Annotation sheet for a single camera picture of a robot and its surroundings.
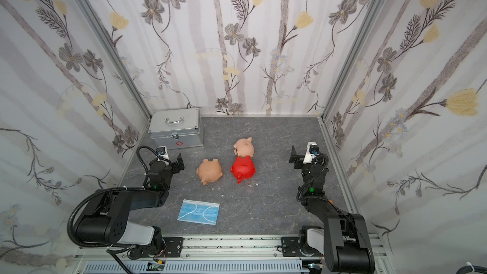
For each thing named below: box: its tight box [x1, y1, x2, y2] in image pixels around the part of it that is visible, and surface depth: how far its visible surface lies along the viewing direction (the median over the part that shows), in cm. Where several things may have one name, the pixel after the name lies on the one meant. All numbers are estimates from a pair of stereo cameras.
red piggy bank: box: [230, 156, 257, 184], surface depth 91 cm
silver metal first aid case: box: [147, 107, 204, 150], surface depth 100 cm
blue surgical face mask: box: [176, 199, 221, 226], surface depth 85 cm
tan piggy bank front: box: [196, 158, 223, 186], surface depth 89 cm
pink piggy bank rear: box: [233, 137, 255, 158], surface depth 98 cm
